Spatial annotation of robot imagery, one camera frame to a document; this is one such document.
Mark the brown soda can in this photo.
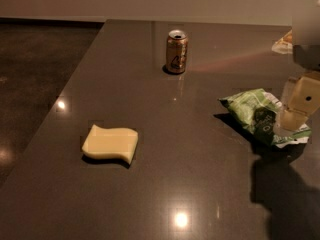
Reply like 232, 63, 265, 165
166, 29, 188, 74

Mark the green jalapeno chip bag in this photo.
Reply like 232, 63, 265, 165
219, 88, 311, 148

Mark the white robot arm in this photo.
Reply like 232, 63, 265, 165
276, 0, 320, 131

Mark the yellow wavy sponge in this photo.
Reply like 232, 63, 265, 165
82, 125, 139, 164

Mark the white snack bag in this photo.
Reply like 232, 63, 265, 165
271, 31, 293, 54

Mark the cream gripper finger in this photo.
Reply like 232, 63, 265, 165
281, 77, 298, 106
279, 71, 320, 131

